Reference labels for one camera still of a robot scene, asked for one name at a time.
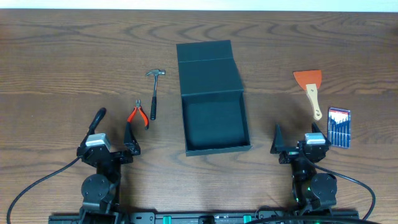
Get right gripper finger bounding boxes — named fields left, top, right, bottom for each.
left=270, top=124, right=285, bottom=154
left=312, top=123, right=331, bottom=144

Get blue precision screwdriver set case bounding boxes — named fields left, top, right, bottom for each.
left=328, top=107, right=351, bottom=149

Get red handled pliers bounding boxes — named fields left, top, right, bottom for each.
left=126, top=99, right=150, bottom=131

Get orange scraper wooden handle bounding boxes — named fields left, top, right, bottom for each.
left=293, top=70, right=322, bottom=121

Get small steel claw hammer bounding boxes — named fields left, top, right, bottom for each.
left=146, top=69, right=166, bottom=120

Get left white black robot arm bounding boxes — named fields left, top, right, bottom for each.
left=77, top=122, right=141, bottom=224

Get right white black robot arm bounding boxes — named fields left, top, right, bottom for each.
left=270, top=123, right=337, bottom=215

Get black open gift box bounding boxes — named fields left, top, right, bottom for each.
left=177, top=40, right=251, bottom=156

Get black handled yellow screwdriver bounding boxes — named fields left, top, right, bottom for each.
left=88, top=108, right=106, bottom=135

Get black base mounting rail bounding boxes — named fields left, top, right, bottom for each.
left=48, top=210, right=360, bottom=224

